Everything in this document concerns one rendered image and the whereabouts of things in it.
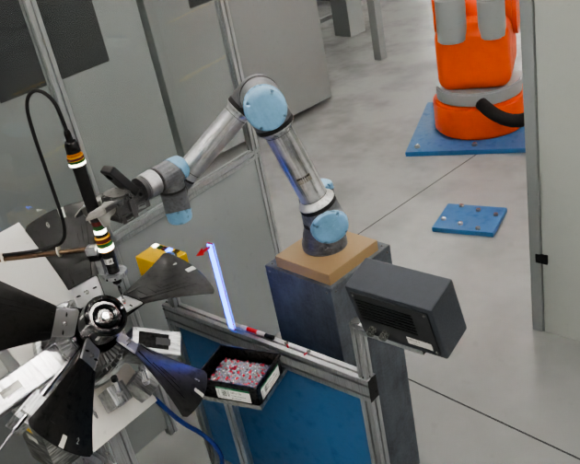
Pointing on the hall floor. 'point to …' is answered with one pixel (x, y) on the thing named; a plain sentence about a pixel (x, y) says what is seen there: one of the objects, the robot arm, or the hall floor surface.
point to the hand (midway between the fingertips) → (84, 214)
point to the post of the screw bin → (238, 434)
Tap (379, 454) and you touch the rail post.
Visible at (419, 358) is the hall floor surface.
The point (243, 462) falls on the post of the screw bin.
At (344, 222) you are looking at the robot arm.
